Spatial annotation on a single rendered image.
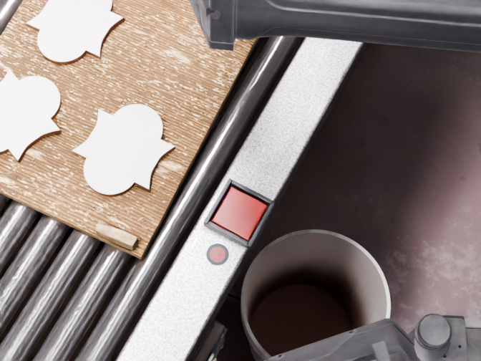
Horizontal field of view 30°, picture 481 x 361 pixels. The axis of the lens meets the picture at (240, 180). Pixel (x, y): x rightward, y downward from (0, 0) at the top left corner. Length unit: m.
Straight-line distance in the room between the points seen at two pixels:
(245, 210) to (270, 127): 0.14
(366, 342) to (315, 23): 0.34
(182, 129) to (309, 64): 0.22
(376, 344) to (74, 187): 0.80
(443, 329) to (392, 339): 1.35
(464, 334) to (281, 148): 0.77
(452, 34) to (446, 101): 1.62
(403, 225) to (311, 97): 0.97
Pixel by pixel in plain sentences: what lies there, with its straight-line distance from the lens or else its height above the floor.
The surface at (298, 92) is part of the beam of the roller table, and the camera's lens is 1.36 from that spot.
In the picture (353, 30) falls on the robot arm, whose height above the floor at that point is 1.44.
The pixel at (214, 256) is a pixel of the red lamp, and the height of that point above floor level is 0.92.
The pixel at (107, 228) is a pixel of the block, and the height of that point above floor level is 0.96.
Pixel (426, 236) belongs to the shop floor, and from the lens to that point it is 2.28.
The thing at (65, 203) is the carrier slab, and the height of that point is 0.94.
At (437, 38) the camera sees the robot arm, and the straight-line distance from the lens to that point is 0.81.
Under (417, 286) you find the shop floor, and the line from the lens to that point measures 2.24.
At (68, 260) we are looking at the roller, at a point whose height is 0.92.
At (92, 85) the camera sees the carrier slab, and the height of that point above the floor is 0.94.
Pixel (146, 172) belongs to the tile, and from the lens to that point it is 1.27.
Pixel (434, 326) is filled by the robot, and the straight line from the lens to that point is 1.89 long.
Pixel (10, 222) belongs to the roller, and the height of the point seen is 0.92.
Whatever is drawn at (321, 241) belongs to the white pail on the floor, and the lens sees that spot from 1.90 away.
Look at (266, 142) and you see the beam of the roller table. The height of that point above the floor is 0.92.
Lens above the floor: 2.13
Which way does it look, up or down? 70 degrees down
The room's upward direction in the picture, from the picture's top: 3 degrees clockwise
